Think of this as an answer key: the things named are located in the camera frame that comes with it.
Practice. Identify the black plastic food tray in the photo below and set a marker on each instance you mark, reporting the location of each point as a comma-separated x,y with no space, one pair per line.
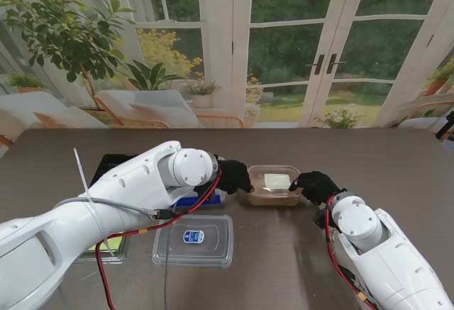
106,164

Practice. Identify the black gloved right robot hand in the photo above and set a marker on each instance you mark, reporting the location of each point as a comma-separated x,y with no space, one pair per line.
317,187

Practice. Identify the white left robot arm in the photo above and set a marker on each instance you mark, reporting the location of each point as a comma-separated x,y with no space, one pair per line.
124,189

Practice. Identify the brown kraft paper bowl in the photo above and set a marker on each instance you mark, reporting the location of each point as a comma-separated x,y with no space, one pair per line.
269,200

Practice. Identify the clear lid with blue sticker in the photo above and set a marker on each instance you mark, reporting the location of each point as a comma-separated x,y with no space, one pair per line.
213,249

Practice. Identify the black tripod stand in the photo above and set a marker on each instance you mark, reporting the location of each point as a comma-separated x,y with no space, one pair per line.
447,125

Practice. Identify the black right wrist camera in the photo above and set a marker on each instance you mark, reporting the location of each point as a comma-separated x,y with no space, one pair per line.
320,217

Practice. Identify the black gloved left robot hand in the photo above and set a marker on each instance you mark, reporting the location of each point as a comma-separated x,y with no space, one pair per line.
234,178

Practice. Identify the clear lid with white label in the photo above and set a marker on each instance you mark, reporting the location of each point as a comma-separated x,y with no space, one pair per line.
273,178

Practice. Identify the clear container with blue clips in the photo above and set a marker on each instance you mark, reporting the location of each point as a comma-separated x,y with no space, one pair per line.
202,203

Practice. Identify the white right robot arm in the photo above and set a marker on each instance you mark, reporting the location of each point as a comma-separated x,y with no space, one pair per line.
383,253

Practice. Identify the clear lid with green sheet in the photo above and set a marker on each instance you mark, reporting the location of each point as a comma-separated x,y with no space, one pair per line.
113,244

